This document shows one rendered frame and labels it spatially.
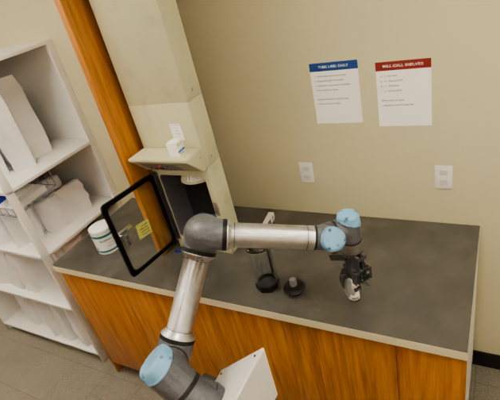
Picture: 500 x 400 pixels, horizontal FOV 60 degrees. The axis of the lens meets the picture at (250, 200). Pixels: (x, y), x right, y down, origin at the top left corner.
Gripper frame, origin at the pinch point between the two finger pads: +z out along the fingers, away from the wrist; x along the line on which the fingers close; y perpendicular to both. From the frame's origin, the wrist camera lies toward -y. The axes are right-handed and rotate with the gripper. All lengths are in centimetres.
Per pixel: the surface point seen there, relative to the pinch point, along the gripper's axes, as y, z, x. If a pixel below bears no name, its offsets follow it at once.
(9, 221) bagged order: -169, -10, -117
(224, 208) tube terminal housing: -65, -17, -19
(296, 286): -20.1, 3.9, -13.2
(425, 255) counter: -2.6, 7.2, 39.3
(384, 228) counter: -28, 7, 41
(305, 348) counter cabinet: -12.0, 29.5, -19.2
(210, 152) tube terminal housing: -66, -45, -18
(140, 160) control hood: -77, -49, -46
